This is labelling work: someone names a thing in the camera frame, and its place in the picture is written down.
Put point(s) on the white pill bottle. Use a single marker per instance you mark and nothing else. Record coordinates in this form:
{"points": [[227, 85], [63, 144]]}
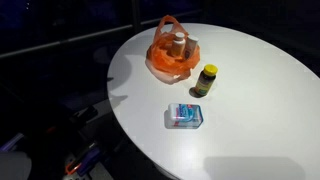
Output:
{"points": [[191, 45]]}

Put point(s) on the orange plastic bag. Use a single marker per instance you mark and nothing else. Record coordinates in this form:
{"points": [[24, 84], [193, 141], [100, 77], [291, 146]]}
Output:
{"points": [[163, 58]]}

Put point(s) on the amber bottle yellow cap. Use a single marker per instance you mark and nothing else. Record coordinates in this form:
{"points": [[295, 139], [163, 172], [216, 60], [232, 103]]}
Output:
{"points": [[205, 81]]}

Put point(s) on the amber bottle white cap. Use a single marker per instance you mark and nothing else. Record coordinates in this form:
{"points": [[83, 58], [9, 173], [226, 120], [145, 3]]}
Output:
{"points": [[177, 45]]}

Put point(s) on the blue white wipes pack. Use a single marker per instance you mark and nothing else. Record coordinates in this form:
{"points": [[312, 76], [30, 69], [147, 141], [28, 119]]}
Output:
{"points": [[184, 115]]}

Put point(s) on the dark window mullion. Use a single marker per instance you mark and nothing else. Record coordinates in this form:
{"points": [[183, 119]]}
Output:
{"points": [[136, 15]]}

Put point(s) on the grey metal handrail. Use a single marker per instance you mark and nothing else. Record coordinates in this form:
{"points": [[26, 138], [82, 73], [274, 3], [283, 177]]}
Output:
{"points": [[83, 37]]}

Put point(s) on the grey rounded object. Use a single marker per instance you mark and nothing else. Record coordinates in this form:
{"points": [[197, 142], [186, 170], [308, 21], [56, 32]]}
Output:
{"points": [[13, 166]]}

